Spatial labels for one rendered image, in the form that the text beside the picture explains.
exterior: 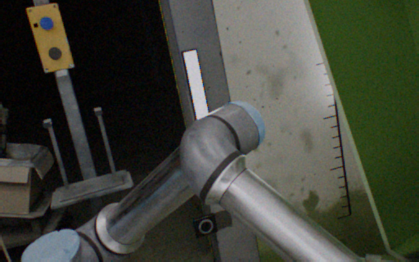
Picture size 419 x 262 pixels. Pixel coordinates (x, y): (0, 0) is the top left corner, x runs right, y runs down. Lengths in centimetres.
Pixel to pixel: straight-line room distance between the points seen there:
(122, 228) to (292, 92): 109
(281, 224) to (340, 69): 85
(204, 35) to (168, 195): 96
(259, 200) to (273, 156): 129
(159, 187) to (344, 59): 77
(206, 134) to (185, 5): 110
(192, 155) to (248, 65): 118
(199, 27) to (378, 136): 81
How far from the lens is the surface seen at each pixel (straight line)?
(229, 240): 216
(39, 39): 200
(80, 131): 210
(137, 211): 120
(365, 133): 166
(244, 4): 197
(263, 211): 81
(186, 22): 190
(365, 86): 163
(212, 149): 83
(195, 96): 190
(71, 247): 128
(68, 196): 199
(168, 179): 108
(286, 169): 214
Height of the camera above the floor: 142
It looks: 14 degrees down
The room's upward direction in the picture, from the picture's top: 11 degrees counter-clockwise
